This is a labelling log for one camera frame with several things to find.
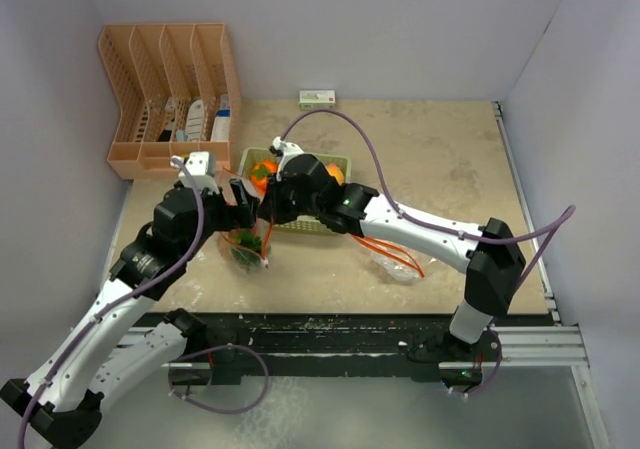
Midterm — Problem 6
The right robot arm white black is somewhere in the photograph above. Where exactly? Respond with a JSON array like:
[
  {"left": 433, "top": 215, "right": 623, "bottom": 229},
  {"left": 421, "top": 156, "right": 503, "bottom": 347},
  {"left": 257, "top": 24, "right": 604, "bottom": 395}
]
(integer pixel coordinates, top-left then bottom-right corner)
[{"left": 259, "top": 152, "right": 526, "bottom": 360}]

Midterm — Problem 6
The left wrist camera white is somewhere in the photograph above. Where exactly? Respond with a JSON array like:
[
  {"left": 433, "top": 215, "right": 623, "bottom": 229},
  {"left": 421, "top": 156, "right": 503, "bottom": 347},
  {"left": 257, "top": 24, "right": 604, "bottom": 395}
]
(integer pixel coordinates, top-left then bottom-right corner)
[{"left": 170, "top": 151, "right": 219, "bottom": 193}]

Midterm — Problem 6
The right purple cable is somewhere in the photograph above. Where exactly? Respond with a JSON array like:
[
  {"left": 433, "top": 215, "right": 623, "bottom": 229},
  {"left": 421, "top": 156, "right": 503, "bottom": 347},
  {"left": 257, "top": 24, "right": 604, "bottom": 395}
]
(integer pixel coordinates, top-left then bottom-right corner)
[{"left": 282, "top": 108, "right": 577, "bottom": 295}]

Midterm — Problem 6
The pink desk organizer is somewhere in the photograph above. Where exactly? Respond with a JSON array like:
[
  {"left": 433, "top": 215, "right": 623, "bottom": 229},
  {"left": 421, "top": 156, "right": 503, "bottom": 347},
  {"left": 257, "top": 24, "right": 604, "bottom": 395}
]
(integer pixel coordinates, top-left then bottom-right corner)
[{"left": 98, "top": 23, "right": 243, "bottom": 180}]

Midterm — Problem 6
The white blue box in organizer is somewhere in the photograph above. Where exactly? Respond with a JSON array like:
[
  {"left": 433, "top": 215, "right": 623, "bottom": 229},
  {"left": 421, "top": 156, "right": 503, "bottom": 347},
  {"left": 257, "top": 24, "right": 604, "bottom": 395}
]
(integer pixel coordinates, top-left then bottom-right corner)
[{"left": 209, "top": 94, "right": 231, "bottom": 142}]

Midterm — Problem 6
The toy pineapple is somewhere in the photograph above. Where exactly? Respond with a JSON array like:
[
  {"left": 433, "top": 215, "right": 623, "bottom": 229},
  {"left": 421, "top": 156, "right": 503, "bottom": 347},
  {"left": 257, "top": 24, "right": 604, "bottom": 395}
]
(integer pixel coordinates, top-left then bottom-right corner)
[{"left": 229, "top": 229, "right": 262, "bottom": 271}]

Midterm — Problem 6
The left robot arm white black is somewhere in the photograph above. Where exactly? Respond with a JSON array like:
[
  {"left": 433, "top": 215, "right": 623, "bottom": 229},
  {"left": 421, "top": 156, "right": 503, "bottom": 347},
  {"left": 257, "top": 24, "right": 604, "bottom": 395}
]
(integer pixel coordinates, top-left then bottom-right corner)
[{"left": 1, "top": 176, "right": 260, "bottom": 448}]

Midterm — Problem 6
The green plastic basket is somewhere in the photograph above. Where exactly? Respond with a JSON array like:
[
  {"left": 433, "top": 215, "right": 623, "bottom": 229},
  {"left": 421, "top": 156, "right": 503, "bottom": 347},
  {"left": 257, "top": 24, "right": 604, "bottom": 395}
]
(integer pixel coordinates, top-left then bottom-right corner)
[{"left": 238, "top": 147, "right": 351, "bottom": 235}]

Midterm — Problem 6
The white tube in organizer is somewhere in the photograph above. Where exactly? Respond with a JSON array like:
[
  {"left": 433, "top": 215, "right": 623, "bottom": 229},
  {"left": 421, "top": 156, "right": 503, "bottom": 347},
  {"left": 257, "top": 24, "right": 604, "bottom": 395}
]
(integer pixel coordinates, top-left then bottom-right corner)
[{"left": 184, "top": 99, "right": 205, "bottom": 142}]

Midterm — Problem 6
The clear zip bag orange zipper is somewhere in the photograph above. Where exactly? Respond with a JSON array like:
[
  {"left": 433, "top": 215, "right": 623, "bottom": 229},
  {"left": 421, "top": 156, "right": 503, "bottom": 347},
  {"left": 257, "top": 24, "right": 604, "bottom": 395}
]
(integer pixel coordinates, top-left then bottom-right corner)
[{"left": 219, "top": 168, "right": 273, "bottom": 273}]

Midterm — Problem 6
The yellow orange toy fruit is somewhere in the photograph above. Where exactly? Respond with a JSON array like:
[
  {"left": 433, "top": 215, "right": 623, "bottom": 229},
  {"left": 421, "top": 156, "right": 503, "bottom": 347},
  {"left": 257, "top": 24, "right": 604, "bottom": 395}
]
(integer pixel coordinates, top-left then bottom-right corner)
[{"left": 325, "top": 164, "right": 345, "bottom": 185}]

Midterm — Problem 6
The small white green box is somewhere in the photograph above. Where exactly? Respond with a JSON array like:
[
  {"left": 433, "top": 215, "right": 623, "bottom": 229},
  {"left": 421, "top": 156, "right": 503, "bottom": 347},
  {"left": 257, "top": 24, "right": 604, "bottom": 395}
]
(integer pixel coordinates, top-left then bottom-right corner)
[{"left": 299, "top": 90, "right": 336, "bottom": 111}]

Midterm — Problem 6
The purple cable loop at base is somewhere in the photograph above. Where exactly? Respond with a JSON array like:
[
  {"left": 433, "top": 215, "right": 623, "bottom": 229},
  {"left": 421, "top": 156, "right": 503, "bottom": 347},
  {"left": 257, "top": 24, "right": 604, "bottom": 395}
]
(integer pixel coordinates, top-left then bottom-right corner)
[{"left": 167, "top": 343, "right": 272, "bottom": 415}]

